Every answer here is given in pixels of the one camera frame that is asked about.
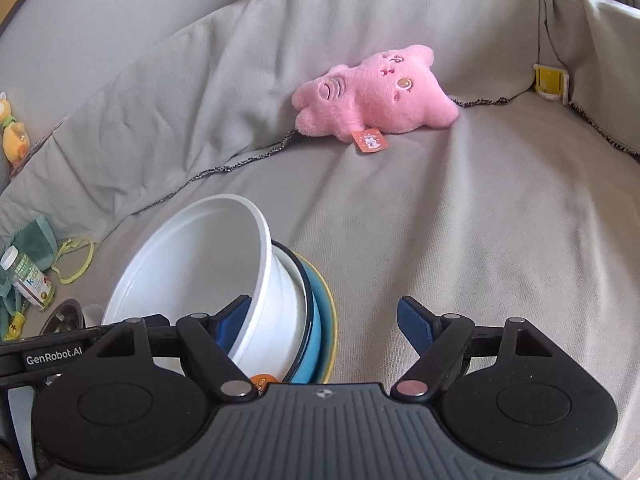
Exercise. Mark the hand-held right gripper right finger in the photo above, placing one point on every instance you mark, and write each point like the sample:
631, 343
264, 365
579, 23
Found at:
415, 322

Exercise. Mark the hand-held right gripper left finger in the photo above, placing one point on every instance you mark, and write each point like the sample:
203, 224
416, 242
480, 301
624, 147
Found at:
232, 320

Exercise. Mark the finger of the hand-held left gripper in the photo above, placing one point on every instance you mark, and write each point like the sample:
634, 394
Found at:
156, 320

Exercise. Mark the stainless steel bowl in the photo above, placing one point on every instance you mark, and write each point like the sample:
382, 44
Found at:
62, 317

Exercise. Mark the blue enamel bowl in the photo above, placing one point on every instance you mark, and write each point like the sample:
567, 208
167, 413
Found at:
309, 340

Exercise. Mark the white paper bowl orange label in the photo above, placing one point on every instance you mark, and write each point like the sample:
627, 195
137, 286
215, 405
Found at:
200, 245

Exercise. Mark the white bowl yellow rim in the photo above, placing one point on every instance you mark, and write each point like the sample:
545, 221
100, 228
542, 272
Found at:
330, 330

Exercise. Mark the small yellow toy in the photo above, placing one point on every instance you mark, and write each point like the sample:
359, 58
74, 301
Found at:
15, 325

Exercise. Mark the clear bottle white cap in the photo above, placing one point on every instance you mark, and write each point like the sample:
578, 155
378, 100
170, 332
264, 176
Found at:
27, 280

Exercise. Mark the green towel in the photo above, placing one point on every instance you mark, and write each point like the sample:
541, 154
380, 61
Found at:
35, 237

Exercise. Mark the yellow plush toy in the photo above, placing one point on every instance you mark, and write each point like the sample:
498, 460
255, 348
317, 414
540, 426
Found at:
12, 137

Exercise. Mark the pink plush toy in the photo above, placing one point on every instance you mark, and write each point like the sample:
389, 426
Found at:
370, 100

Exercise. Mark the yellow plastic clip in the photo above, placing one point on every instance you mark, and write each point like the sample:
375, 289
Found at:
549, 82

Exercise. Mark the white pillow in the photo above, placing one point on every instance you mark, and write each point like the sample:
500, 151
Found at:
615, 60

